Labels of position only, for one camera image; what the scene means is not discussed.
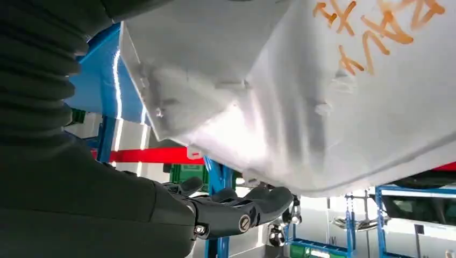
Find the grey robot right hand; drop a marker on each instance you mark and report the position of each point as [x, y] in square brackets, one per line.
[89, 213]

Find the red barrier belt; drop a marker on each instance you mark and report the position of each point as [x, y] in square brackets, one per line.
[142, 155]

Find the green plastic crate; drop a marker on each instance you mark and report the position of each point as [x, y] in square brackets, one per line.
[187, 173]

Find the large blue steel rack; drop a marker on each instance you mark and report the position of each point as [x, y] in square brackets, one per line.
[99, 78]

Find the white car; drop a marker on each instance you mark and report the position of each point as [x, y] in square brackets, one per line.
[420, 210]

